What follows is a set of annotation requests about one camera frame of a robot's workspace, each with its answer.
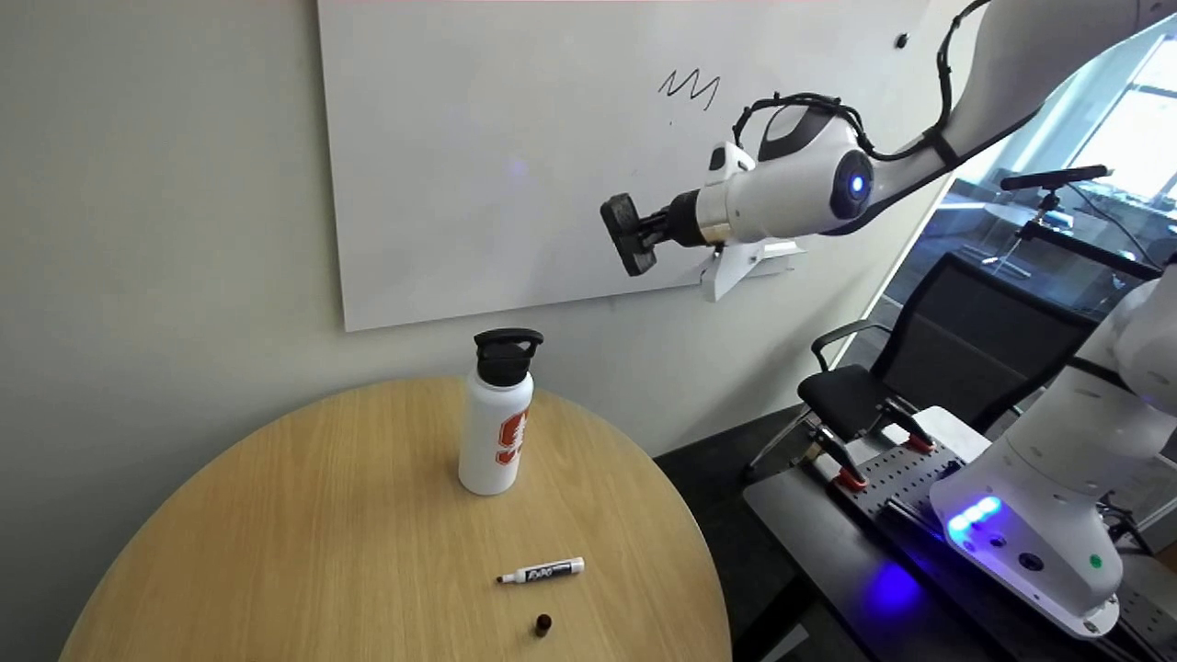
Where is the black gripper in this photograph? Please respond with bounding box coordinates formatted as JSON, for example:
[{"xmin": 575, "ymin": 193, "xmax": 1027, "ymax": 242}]
[{"xmin": 649, "ymin": 193, "xmax": 703, "ymax": 248}]

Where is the white dry erase marker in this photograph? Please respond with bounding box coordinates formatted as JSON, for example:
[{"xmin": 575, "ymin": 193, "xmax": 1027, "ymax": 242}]
[{"xmin": 492, "ymin": 557, "xmax": 589, "ymax": 586}]

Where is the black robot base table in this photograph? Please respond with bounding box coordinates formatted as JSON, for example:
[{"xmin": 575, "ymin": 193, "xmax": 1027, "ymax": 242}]
[{"xmin": 740, "ymin": 413, "xmax": 1177, "ymax": 662}]

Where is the small black marker cap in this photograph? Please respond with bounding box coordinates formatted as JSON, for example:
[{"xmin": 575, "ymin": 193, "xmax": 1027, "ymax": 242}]
[{"xmin": 532, "ymin": 615, "xmax": 555, "ymax": 637}]

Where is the black bottle lid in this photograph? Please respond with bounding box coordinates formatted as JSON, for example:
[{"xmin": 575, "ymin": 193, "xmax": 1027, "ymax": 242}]
[{"xmin": 476, "ymin": 328, "xmax": 543, "ymax": 385}]

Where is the round wooden table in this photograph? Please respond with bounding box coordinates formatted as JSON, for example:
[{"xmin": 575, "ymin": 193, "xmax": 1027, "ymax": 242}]
[{"xmin": 59, "ymin": 378, "xmax": 734, "ymax": 662}]

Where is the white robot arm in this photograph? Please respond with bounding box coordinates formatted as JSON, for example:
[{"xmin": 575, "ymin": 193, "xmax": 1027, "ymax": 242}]
[{"xmin": 612, "ymin": 0, "xmax": 1177, "ymax": 639}]

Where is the white water bottle red logo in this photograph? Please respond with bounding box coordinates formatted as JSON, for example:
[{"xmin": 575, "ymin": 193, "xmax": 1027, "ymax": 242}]
[{"xmin": 460, "ymin": 377, "xmax": 532, "ymax": 496}]

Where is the black whiteboard eraser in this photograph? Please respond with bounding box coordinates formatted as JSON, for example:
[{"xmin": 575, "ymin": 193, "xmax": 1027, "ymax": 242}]
[{"xmin": 599, "ymin": 194, "xmax": 654, "ymax": 276}]

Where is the wall whiteboard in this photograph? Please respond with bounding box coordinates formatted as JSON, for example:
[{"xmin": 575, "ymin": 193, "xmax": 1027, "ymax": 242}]
[{"xmin": 317, "ymin": 0, "xmax": 949, "ymax": 333}]

